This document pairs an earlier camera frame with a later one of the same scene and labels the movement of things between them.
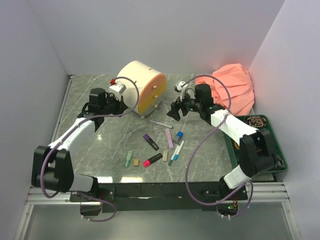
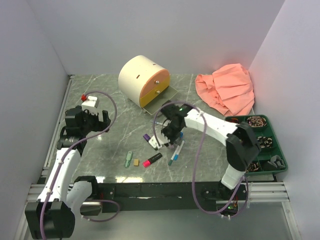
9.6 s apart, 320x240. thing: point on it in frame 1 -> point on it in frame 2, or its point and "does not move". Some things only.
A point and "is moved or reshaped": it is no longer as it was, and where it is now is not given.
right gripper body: x=187 y=103 -> x=171 y=132
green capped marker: x=171 y=160 does not move
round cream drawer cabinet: x=152 y=84 is moved or reshaped
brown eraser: x=136 y=162 does not move
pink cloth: x=238 y=79 does not move
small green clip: x=128 y=158 does not move
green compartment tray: x=261 y=122 does not move
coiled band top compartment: x=256 y=121 does not move
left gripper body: x=113 y=106 -> x=91 y=122
